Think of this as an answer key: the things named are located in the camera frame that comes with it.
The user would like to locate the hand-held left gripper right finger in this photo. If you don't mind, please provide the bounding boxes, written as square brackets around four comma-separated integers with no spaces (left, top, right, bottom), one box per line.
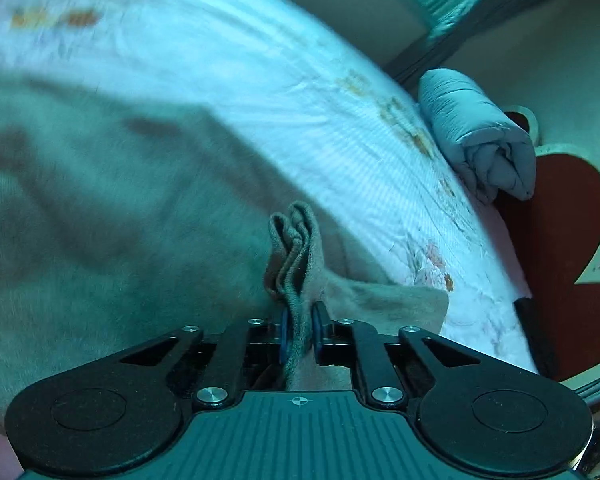
[311,301,482,406]

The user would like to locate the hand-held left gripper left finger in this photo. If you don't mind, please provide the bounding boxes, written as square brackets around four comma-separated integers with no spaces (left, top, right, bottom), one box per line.
[120,306,291,409]

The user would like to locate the beige pants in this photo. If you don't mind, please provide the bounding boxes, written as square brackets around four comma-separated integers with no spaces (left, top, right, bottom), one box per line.
[0,67,451,436]

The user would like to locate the rolled light blue quilt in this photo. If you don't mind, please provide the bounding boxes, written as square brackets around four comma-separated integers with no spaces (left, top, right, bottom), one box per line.
[418,68,537,205]

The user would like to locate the red heart-pattern headboard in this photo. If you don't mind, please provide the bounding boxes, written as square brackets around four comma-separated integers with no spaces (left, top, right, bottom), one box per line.
[494,104,600,403]

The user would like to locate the bed with floral sheet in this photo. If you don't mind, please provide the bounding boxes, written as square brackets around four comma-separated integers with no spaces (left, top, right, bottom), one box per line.
[0,0,540,376]

